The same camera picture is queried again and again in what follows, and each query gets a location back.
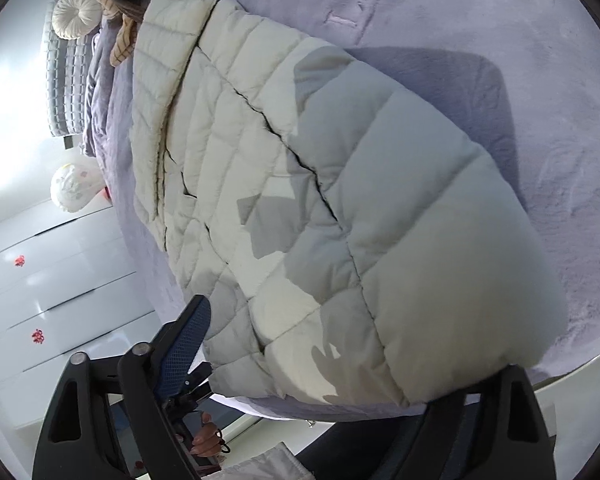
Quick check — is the cream quilted down jacket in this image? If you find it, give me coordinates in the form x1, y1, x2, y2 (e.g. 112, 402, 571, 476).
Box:
130, 0, 568, 408

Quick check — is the person left hand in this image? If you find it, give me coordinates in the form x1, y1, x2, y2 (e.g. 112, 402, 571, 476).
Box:
189, 412, 223, 458

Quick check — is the white wardrobe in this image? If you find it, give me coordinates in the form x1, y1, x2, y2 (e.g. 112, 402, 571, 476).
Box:
0, 196, 160, 429

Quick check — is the grey quilted headboard pillow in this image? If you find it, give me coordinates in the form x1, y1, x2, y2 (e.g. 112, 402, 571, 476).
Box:
43, 0, 100, 136

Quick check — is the lavender bed blanket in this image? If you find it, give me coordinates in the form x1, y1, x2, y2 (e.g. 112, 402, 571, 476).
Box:
85, 0, 600, 422

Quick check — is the striped beige garment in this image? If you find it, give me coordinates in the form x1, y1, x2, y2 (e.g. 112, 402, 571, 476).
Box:
96, 0, 140, 67

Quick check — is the round white cushion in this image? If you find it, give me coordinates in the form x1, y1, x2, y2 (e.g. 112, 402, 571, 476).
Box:
52, 0, 102, 40

